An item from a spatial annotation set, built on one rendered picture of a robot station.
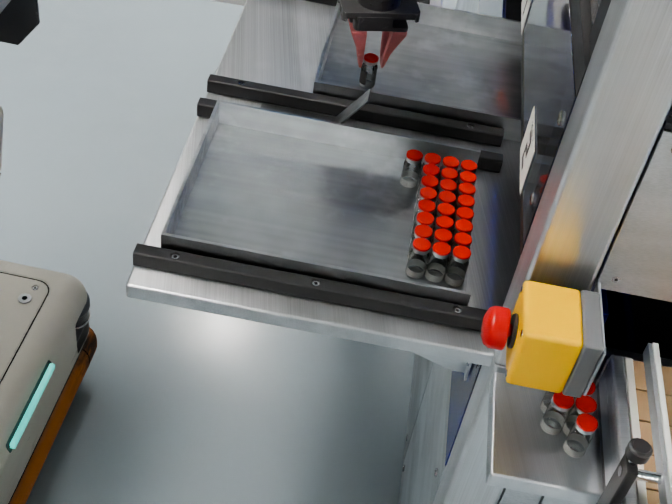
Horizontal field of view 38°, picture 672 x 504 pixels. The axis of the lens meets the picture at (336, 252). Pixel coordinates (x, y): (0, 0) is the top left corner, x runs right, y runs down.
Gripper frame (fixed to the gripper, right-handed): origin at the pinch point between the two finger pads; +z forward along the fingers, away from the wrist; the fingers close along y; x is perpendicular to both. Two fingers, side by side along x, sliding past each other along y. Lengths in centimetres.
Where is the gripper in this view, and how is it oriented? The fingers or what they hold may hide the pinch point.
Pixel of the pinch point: (371, 60)
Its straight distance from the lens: 137.5
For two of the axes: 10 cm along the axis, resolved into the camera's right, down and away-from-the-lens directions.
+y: 9.9, -0.1, 1.4
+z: -0.8, 7.2, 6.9
